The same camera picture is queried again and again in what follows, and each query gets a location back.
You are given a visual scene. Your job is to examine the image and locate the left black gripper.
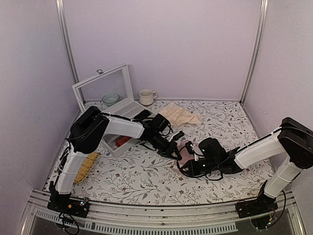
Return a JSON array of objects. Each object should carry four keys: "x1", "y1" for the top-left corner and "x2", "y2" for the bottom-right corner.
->
[{"x1": 151, "y1": 133, "x2": 182, "y2": 161}]

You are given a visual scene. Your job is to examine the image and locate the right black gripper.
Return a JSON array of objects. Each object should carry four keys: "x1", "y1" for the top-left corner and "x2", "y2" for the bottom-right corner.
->
[{"x1": 180, "y1": 158, "x2": 220, "y2": 177}]

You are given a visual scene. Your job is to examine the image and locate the pink and white underwear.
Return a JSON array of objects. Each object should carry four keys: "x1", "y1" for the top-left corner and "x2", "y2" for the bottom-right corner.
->
[{"x1": 178, "y1": 140, "x2": 201, "y2": 167}]

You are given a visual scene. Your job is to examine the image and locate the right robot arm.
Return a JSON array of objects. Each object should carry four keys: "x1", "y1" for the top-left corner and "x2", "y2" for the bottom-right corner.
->
[{"x1": 177, "y1": 117, "x2": 313, "y2": 213}]

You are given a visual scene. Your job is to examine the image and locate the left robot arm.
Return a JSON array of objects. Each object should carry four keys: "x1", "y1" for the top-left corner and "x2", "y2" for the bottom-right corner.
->
[{"x1": 49, "y1": 106, "x2": 181, "y2": 212}]

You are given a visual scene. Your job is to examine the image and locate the cream beige underwear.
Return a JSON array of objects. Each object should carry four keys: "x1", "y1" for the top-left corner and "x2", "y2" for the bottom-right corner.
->
[{"x1": 158, "y1": 102, "x2": 202, "y2": 126}]

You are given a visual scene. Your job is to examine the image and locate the floral patterned table mat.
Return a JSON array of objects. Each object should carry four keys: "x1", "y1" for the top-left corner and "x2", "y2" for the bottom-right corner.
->
[{"x1": 71, "y1": 101, "x2": 273, "y2": 206}]

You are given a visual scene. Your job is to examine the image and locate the black rolled garment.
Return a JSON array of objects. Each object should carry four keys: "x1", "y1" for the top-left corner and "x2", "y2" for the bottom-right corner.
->
[{"x1": 134, "y1": 109, "x2": 151, "y2": 120}]

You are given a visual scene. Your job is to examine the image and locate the red rolled garment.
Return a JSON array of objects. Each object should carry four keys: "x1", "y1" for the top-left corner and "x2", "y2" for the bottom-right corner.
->
[{"x1": 115, "y1": 136, "x2": 131, "y2": 147}]

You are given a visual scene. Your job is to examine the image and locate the white divided organizer box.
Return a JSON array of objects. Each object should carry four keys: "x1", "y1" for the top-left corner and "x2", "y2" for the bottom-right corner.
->
[{"x1": 100, "y1": 98, "x2": 156, "y2": 157}]

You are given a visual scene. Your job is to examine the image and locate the white ceramic mug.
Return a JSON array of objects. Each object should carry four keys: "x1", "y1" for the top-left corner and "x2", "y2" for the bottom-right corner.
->
[{"x1": 138, "y1": 89, "x2": 157, "y2": 106}]

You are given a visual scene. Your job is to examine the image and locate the clear glass bowl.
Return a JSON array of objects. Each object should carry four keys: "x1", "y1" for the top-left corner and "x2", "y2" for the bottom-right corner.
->
[{"x1": 102, "y1": 93, "x2": 120, "y2": 106}]

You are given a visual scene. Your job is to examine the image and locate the woven bamboo tray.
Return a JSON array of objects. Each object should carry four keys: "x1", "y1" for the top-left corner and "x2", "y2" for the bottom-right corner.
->
[{"x1": 73, "y1": 152, "x2": 100, "y2": 185}]

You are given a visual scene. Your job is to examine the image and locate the white framed glass lid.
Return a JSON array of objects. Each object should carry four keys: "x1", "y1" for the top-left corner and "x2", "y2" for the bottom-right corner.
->
[{"x1": 72, "y1": 64, "x2": 134, "y2": 112}]

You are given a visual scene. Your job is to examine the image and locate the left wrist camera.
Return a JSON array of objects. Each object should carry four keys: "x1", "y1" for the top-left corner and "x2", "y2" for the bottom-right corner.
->
[{"x1": 150, "y1": 114, "x2": 185, "y2": 141}]

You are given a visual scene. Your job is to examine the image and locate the aluminium front rail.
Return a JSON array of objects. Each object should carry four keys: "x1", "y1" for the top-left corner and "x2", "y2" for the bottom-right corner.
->
[{"x1": 19, "y1": 190, "x2": 306, "y2": 235}]

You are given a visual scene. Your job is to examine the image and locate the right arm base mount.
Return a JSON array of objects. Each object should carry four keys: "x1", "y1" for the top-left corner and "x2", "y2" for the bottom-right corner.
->
[{"x1": 235, "y1": 191, "x2": 278, "y2": 218}]

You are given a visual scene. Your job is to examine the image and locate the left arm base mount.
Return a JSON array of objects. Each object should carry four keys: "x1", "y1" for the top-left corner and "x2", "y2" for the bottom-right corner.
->
[{"x1": 47, "y1": 189, "x2": 90, "y2": 218}]

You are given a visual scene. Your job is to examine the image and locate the right aluminium corner post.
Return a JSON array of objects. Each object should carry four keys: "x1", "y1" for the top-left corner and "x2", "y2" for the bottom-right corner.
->
[{"x1": 240, "y1": 0, "x2": 269, "y2": 106}]

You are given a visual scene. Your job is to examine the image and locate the aluminium corner post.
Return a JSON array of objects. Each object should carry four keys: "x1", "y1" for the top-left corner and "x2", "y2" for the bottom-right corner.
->
[
  {"x1": 240, "y1": 0, "x2": 269, "y2": 106},
  {"x1": 55, "y1": 0, "x2": 79, "y2": 84}
]

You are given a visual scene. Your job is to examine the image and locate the left aluminium corner post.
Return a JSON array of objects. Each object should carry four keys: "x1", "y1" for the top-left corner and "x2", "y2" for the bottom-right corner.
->
[{"x1": 55, "y1": 0, "x2": 79, "y2": 84}]

